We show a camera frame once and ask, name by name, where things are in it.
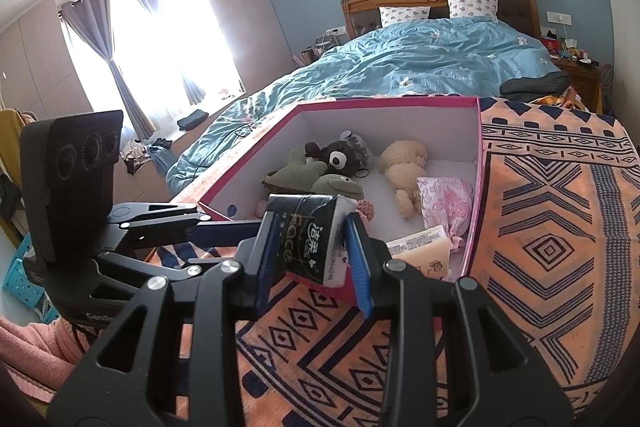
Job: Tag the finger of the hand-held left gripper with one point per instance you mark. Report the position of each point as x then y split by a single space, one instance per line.
165 209
220 234

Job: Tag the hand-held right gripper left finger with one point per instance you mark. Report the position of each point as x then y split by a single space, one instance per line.
267 257

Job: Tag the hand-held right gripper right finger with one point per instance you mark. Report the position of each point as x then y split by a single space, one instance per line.
360 267

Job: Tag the black tissue packet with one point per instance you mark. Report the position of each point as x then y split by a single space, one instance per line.
310 237

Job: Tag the pink knit teddy bear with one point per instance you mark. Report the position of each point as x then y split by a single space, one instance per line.
365 209

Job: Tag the beige packet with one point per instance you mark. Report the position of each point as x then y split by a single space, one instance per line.
425 257

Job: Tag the green frog plush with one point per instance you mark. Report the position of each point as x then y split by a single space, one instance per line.
290 174

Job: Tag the cream fluffy plush bear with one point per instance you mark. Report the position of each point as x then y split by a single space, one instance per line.
400 172

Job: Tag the brown bear plush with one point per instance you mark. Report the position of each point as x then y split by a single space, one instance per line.
340 157

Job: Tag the pink cardboard box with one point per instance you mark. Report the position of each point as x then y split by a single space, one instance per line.
320 132

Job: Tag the person's left forearm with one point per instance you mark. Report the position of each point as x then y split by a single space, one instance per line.
35 347

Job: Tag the pile of clothes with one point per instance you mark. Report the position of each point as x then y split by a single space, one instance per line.
150 157

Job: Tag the yellow garment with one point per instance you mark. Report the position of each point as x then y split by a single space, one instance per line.
10 142

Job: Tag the folded dark clothing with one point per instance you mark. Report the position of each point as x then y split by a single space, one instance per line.
193 120

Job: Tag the blue plastic basket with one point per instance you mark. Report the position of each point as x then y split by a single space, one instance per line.
20 277

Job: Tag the grey curtain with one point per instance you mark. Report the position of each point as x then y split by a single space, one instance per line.
95 32
150 2

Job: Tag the orange patterned blanket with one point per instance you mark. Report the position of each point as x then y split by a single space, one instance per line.
550 207

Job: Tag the wooden bed with blue duvet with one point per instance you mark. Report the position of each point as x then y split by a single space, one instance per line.
425 57

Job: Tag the dark grey garment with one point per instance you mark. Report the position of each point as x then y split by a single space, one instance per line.
535 84

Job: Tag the white patterned pillow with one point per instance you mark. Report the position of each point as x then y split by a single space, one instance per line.
405 16
472 4

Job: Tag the wooden nightstand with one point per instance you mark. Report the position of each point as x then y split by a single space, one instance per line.
582 82

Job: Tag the red box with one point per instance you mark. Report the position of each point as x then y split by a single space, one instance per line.
551 45

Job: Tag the white wall outlet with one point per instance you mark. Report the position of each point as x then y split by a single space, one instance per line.
557 17
335 30

